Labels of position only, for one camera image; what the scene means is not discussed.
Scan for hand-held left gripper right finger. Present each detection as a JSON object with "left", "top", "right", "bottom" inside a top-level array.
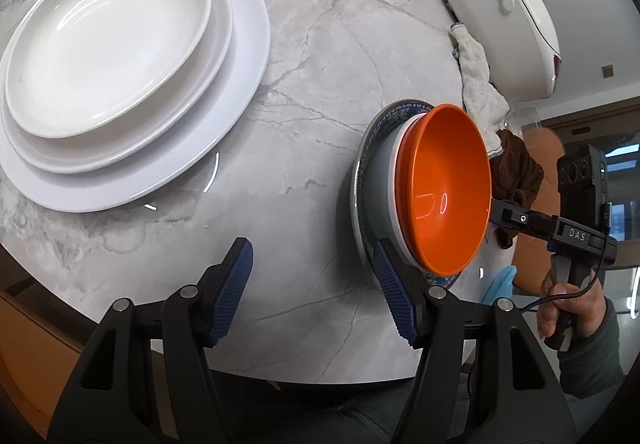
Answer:
[{"left": 372, "top": 238, "right": 578, "bottom": 444}]

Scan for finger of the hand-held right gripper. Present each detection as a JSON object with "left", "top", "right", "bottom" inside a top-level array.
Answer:
[{"left": 487, "top": 198, "right": 561, "bottom": 243}]

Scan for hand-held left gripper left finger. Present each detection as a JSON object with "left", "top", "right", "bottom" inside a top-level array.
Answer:
[{"left": 47, "top": 236, "right": 255, "bottom": 444}]

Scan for orange bowl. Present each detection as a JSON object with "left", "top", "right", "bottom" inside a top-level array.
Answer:
[{"left": 405, "top": 104, "right": 493, "bottom": 276}]

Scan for small white bowl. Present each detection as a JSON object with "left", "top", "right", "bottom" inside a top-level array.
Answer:
[{"left": 365, "top": 116, "right": 436, "bottom": 270}]

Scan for blue patterned plate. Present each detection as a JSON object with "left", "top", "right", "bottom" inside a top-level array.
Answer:
[{"left": 352, "top": 99, "right": 461, "bottom": 290}]

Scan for medium white plate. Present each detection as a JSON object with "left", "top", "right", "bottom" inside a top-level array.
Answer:
[{"left": 2, "top": 0, "right": 235, "bottom": 175}]

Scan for large white plate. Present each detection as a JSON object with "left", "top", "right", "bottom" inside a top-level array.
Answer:
[{"left": 0, "top": 0, "right": 272, "bottom": 213}]

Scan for deep white plate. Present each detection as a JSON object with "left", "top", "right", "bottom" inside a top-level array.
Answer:
[{"left": 5, "top": 0, "right": 213, "bottom": 140}]

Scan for person's right forearm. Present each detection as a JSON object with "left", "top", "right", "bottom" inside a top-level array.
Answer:
[{"left": 557, "top": 299, "right": 626, "bottom": 397}]

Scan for person's right hand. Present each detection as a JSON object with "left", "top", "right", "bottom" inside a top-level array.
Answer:
[{"left": 537, "top": 269, "right": 609, "bottom": 339}]

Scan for brown cloth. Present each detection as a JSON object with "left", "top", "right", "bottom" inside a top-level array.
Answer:
[{"left": 487, "top": 128, "right": 546, "bottom": 250}]

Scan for light blue cloth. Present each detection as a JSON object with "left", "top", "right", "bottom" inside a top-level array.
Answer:
[{"left": 481, "top": 265, "right": 517, "bottom": 305}]

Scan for clear glass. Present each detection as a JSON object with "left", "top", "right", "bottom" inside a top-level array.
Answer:
[{"left": 505, "top": 106, "right": 546, "bottom": 140}]

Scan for person's grey trousers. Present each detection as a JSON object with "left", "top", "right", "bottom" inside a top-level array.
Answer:
[{"left": 215, "top": 364, "right": 426, "bottom": 444}]

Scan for white towel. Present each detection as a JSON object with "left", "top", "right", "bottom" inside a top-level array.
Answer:
[{"left": 450, "top": 23, "right": 510, "bottom": 160}]

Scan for white lidded cooking pot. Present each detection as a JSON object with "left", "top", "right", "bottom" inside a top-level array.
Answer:
[{"left": 441, "top": 0, "right": 562, "bottom": 102}]

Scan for black cable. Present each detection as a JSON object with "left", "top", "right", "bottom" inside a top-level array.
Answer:
[{"left": 517, "top": 201, "right": 613, "bottom": 312}]

